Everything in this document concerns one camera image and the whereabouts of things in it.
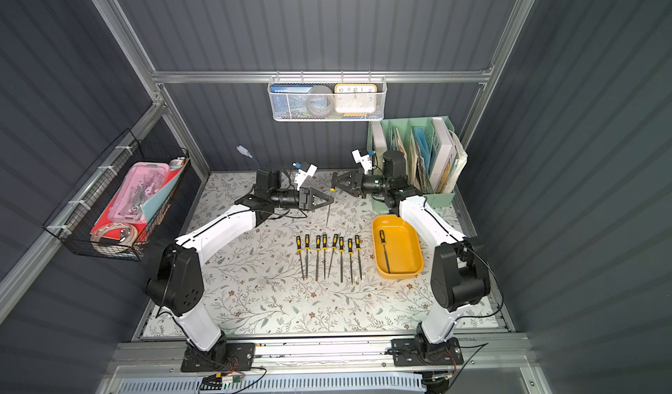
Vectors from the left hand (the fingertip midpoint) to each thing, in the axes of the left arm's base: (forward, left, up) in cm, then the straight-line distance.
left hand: (328, 203), depth 76 cm
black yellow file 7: (-1, +5, -27) cm, 27 cm away
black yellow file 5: (0, -1, -27) cm, 27 cm away
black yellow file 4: (-2, -4, -26) cm, 26 cm away
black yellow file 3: (-2, -7, -26) cm, 27 cm away
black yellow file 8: (0, +9, -27) cm, 28 cm away
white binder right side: (+20, -45, 0) cm, 50 cm away
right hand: (+5, -4, +3) cm, 7 cm away
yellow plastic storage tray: (0, -25, -27) cm, 37 cm away
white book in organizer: (+28, -18, 0) cm, 34 cm away
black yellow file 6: (0, +2, -26) cm, 26 cm away
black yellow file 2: (+3, -1, +2) cm, 4 cm away
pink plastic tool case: (+5, +54, +5) cm, 54 cm away
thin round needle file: (0, -10, -27) cm, 28 cm away
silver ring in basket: (-12, +58, +3) cm, 60 cm away
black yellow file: (+1, -20, -25) cm, 32 cm away
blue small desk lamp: (+28, +32, -4) cm, 43 cm away
